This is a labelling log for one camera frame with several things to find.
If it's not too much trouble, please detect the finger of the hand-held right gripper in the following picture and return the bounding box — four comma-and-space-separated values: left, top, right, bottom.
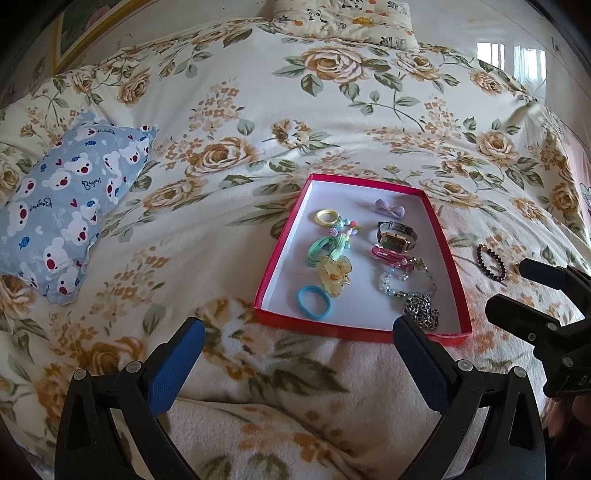
484, 293, 591, 366
516, 257, 591, 302

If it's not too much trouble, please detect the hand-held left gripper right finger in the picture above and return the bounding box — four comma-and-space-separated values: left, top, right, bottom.
392, 316, 548, 480

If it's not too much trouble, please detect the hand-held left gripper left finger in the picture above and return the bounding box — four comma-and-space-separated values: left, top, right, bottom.
54, 318, 206, 480

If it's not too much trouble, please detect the dark bead bracelet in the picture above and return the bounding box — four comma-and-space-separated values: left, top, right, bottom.
477, 244, 508, 280

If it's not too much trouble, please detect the gold wristwatch with mesh strap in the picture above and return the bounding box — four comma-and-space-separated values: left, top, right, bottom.
376, 220, 419, 254

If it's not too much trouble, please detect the red cardboard box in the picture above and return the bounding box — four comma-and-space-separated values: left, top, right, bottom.
253, 173, 472, 348

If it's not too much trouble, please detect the yellow hair tie with charms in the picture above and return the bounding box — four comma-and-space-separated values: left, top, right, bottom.
315, 209, 365, 238

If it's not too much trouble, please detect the pink hair clip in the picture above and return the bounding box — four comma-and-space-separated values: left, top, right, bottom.
370, 246, 409, 268

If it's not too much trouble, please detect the yellow flower claw clip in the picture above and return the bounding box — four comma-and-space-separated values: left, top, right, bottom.
318, 257, 355, 298

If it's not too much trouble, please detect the purple bow hair clip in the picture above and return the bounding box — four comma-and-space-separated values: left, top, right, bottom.
374, 198, 407, 219

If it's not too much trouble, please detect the blue bear print pillow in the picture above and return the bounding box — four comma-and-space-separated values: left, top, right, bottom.
0, 110, 158, 305

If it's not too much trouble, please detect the floral blanket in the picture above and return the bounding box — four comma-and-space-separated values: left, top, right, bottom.
0, 18, 591, 480

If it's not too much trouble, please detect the panda print pillow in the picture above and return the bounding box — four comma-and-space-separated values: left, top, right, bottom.
270, 0, 420, 52

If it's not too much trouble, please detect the gold framed picture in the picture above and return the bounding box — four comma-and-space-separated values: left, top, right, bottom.
51, 0, 153, 70

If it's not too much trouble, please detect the silver chain necklace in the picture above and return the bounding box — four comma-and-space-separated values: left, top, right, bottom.
403, 294, 440, 330

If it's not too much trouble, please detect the clear bead bracelet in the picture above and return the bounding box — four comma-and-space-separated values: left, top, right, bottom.
379, 258, 439, 298

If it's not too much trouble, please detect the blue hair tie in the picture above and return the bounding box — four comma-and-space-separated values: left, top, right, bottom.
296, 285, 333, 319

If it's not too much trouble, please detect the mint green hair tie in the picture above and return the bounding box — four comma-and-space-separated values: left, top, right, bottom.
307, 231, 354, 267

